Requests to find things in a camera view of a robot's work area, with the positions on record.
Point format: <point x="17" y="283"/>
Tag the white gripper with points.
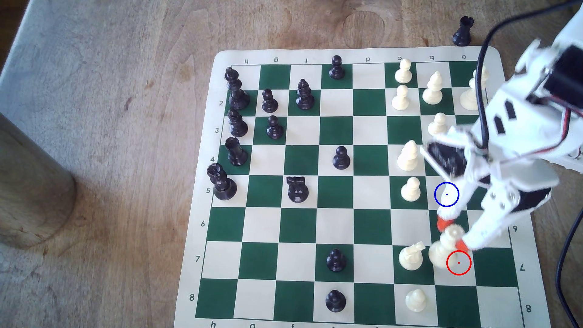
<point x="502" y="199"/>

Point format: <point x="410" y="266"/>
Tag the white queen chess piece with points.
<point x="438" y="255"/>

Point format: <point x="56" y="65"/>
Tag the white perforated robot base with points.
<point x="573" y="161"/>

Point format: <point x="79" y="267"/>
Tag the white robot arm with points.
<point x="517" y="114"/>

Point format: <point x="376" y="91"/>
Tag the white pawn chess piece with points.
<point x="411" y="191"/>
<point x="400" y="100"/>
<point x="415" y="302"/>
<point x="439" y="123"/>
<point x="403" y="73"/>

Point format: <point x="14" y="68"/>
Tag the white knight chess piece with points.
<point x="411" y="258"/>

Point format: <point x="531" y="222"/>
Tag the white bishop chess piece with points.
<point x="407" y="158"/>
<point x="432" y="91"/>

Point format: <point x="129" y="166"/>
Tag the white king chess piece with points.
<point x="467" y="99"/>

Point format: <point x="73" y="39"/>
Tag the green and white chess mat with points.
<point x="369" y="130"/>

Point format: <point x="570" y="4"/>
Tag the black pawn chess piece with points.
<point x="335" y="302"/>
<point x="269" y="102"/>
<point x="336" y="69"/>
<point x="341" y="159"/>
<point x="274" y="129"/>
<point x="336" y="262"/>

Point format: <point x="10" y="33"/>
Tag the black rook chess piece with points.
<point x="237" y="154"/>
<point x="462" y="33"/>

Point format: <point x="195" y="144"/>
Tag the black knight chess piece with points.
<point x="297" y="191"/>

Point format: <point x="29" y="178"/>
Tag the black bishop chess piece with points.
<point x="304" y="96"/>
<point x="237" y="125"/>

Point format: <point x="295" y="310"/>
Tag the black queen chess piece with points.
<point x="223" y="186"/>

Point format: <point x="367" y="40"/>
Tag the black king chess piece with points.
<point x="236" y="93"/>

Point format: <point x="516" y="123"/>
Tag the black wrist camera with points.
<point x="448" y="159"/>

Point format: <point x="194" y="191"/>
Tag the round wooden post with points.
<point x="32" y="191"/>

